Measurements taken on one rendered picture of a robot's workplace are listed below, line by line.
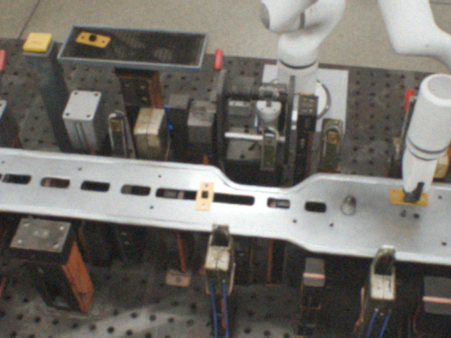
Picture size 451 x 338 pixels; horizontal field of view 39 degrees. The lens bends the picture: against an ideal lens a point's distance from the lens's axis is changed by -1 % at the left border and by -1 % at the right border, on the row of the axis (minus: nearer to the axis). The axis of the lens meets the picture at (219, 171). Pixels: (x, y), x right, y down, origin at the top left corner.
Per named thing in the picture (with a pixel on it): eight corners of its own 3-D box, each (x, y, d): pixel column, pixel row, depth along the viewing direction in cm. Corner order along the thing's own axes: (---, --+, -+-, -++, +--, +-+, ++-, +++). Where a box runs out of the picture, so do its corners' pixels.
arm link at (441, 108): (439, 113, 130) (399, 126, 128) (455, 65, 120) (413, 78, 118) (463, 142, 125) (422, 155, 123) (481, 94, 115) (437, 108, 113)
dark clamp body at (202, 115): (188, 219, 187) (176, 130, 157) (196, 182, 195) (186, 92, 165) (225, 222, 185) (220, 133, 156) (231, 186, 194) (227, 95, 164)
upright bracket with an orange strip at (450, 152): (412, 235, 180) (456, 112, 141) (412, 231, 181) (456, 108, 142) (423, 236, 180) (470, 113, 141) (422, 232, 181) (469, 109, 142)
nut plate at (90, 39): (75, 41, 167) (75, 38, 166) (82, 32, 169) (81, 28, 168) (104, 48, 165) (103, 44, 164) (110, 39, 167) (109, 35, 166)
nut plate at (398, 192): (390, 202, 142) (391, 199, 142) (390, 189, 145) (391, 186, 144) (428, 206, 141) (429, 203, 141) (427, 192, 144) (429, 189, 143)
